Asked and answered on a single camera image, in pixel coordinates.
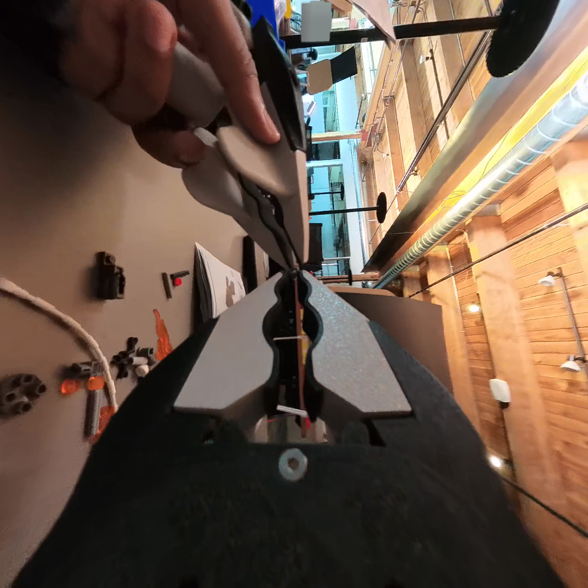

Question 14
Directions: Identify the dark brown lego assembly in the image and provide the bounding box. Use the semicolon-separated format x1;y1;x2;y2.
94;251;126;300

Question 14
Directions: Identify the person's left hand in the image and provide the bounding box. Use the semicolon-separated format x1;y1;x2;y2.
60;0;282;169

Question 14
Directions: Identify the black round-base table stand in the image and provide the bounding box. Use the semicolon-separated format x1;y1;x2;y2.
394;0;560;78

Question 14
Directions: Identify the dark grey round holed lego piece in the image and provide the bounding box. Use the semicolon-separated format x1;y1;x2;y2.
0;374;47;417

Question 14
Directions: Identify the lego instruction booklet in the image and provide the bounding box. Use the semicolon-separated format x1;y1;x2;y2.
194;242;247;323

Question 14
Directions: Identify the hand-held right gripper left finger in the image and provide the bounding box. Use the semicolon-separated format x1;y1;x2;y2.
174;270;292;418

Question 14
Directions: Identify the silver ventilation duct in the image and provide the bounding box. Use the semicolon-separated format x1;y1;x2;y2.
373;86;588;290

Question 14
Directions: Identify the orange transparent lego flame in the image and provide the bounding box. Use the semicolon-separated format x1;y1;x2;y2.
153;309;174;362

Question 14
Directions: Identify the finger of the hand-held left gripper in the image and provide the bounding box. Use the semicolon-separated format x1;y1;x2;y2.
216;124;310;268
181;154;296;270

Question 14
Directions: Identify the white cable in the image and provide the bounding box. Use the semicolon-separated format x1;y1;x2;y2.
0;277;119;410

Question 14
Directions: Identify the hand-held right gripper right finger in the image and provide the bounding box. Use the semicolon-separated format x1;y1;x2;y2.
298;270;412;421

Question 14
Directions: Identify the grey lego axle orange tip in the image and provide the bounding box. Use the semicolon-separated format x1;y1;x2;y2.
85;375;106;438

